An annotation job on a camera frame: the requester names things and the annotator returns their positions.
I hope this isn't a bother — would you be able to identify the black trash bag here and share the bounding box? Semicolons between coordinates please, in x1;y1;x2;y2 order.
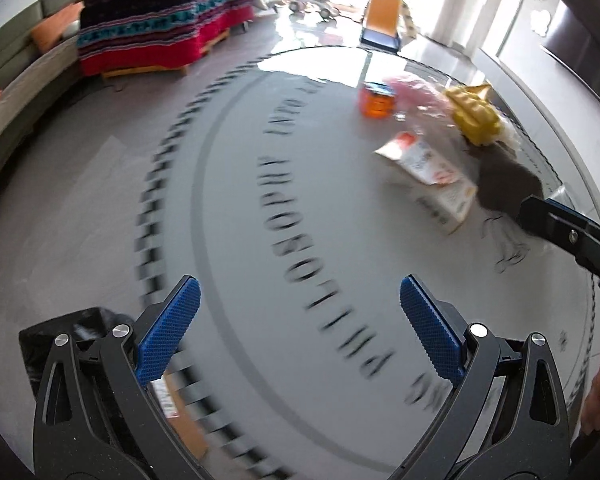
18;307;134;398

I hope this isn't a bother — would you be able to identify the brown cardboard box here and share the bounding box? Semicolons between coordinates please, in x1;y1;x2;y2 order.
150;375;209;460

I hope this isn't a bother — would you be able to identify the dark grey cloth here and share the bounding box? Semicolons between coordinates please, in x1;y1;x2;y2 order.
467;143;544;220

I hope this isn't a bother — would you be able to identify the white red paper box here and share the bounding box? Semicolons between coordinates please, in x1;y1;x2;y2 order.
374;131;478;234

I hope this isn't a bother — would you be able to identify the yellow foam packaging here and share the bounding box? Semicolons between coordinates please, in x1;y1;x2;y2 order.
443;84;502;146

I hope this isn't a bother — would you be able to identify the orange toy cube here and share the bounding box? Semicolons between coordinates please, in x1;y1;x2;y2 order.
358;81;396;119

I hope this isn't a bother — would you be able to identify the pink plastic bag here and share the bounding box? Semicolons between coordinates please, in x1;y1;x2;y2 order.
385;73;452;126

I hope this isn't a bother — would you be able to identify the green sofa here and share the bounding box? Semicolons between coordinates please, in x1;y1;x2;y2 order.
0;0;106;111

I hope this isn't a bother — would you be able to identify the table with patterned red cloth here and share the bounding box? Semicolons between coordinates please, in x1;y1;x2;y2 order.
76;0;253;76

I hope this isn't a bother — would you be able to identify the orange cushion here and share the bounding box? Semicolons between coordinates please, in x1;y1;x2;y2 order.
30;2;84;54

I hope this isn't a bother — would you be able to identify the white ride-on toy car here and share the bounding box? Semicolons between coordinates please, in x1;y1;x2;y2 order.
288;0;340;22

